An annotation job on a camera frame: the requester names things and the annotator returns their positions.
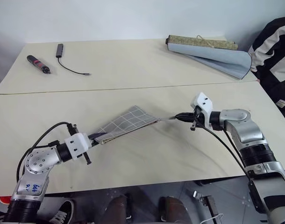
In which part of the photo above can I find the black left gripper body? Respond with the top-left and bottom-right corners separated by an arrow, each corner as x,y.
66,123 -> 98,166

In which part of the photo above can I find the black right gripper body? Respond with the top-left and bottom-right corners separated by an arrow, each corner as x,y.
189,105 -> 205,132

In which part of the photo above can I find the grey plaid pouch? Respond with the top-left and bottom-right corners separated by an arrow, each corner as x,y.
95,105 -> 176,146

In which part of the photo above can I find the dark rounded shape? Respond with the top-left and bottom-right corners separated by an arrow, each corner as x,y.
104,195 -> 129,224
158,196 -> 190,224

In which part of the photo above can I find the black and white sneaker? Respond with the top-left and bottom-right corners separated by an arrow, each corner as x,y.
48,199 -> 74,224

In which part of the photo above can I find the rolled blue and tan mat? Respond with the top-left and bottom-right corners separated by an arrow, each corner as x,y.
165,34 -> 252,80

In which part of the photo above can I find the black and red marker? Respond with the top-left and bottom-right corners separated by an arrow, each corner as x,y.
26,55 -> 53,75

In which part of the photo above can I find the black and white bag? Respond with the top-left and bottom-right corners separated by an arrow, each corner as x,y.
247,16 -> 285,129

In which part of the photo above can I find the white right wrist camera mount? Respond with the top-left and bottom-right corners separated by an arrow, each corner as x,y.
191,92 -> 214,129

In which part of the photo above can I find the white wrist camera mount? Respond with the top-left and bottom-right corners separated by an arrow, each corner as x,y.
191,92 -> 214,129
64,132 -> 91,161

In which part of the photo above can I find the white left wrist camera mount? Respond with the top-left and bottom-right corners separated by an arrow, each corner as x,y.
64,132 -> 91,161

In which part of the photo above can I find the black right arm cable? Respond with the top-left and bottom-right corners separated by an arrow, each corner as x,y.
195,118 -> 253,182

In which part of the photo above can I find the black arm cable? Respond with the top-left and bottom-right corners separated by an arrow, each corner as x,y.
16,121 -> 72,185
195,118 -> 253,182

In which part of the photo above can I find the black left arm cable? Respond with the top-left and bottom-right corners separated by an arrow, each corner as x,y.
16,121 -> 72,185

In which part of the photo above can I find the dark metal bracket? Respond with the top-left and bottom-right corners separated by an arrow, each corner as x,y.
192,190 -> 221,217

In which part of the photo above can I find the grey USB hub with cable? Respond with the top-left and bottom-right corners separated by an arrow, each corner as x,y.
55,43 -> 92,77

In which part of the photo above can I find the white thin cable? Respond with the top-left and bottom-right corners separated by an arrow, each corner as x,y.
199,212 -> 224,224

